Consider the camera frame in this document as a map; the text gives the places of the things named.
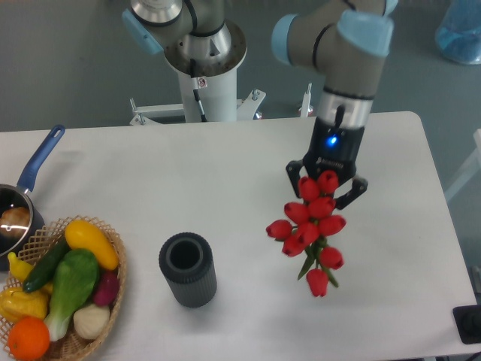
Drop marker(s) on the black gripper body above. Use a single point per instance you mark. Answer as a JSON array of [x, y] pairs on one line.
[[333, 149]]

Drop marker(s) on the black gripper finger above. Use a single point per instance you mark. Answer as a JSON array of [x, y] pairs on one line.
[[359, 186], [295, 170]]

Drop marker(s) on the red tulip bouquet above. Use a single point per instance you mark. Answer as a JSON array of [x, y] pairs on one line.
[[306, 229]]

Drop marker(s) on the dark grey ribbed vase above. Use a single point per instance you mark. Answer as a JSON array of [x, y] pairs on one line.
[[187, 264]]

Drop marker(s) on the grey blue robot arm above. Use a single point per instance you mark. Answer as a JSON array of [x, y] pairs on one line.
[[345, 41]]

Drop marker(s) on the black device at edge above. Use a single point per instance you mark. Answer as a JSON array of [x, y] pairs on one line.
[[467, 320]]

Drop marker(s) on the purple radish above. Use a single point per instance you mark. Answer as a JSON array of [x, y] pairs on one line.
[[107, 289]]

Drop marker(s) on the yellow squash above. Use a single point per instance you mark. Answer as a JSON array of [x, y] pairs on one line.
[[81, 234]]

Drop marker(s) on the green bok choy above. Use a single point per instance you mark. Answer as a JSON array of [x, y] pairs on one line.
[[73, 283]]

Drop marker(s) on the white garlic bulb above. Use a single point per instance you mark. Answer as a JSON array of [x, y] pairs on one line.
[[90, 321]]

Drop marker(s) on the green cucumber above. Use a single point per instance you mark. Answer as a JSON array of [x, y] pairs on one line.
[[44, 270]]

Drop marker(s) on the wicker basket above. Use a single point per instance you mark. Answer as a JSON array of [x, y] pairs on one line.
[[74, 346]]

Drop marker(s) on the brown bread in pan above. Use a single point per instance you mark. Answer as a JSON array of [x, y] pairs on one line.
[[15, 222]]

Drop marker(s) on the yellow banana pepper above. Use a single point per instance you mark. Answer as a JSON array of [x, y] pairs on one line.
[[18, 268]]

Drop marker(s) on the yellow pumpkin gourd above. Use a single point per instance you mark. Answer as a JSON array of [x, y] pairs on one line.
[[16, 304]]

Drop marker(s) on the orange fruit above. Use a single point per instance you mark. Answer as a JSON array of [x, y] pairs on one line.
[[29, 339]]

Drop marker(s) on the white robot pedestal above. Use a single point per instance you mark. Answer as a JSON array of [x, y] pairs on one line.
[[206, 70]]

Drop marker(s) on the white frame right edge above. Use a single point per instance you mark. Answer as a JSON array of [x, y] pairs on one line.
[[466, 171]]

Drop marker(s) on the blue handled saucepan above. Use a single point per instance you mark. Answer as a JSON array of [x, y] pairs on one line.
[[18, 195]]

